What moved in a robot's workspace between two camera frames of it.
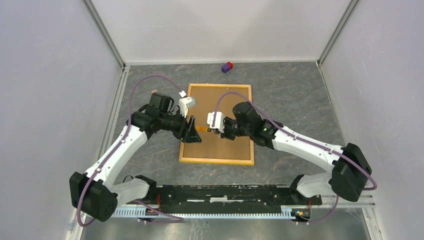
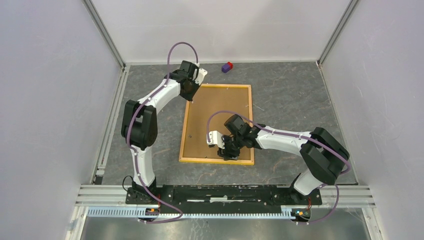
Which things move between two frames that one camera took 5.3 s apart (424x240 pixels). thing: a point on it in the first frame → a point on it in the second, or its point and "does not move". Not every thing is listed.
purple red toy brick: [227, 67] does not move
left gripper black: [187, 132] → [190, 97]
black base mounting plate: [225, 196] does not move
